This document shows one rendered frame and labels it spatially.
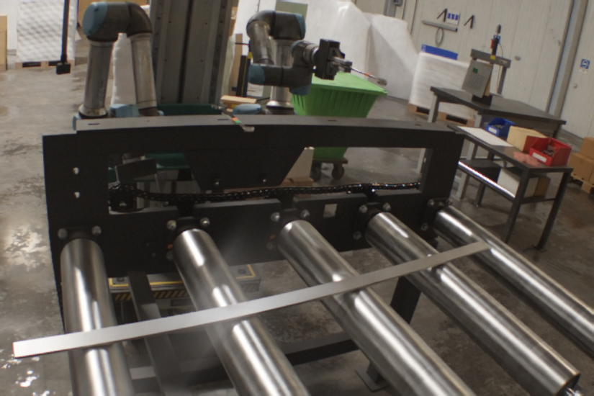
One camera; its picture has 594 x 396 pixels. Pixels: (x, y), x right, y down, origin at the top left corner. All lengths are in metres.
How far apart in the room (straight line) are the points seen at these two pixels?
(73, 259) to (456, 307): 0.92
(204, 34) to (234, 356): 1.43
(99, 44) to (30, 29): 7.56
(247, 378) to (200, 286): 0.28
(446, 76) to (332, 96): 4.37
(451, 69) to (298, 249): 6.87
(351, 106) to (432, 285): 2.79
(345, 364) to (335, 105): 2.24
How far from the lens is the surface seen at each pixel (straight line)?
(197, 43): 1.99
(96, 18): 1.58
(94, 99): 1.70
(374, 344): 0.98
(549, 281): 1.40
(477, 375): 2.42
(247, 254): 1.38
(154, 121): 1.17
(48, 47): 9.16
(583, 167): 6.68
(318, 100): 3.75
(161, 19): 1.91
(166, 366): 0.99
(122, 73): 4.67
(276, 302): 0.96
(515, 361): 1.10
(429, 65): 7.90
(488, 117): 4.42
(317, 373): 2.14
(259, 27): 1.84
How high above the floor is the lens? 1.49
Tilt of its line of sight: 25 degrees down
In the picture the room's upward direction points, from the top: 9 degrees clockwise
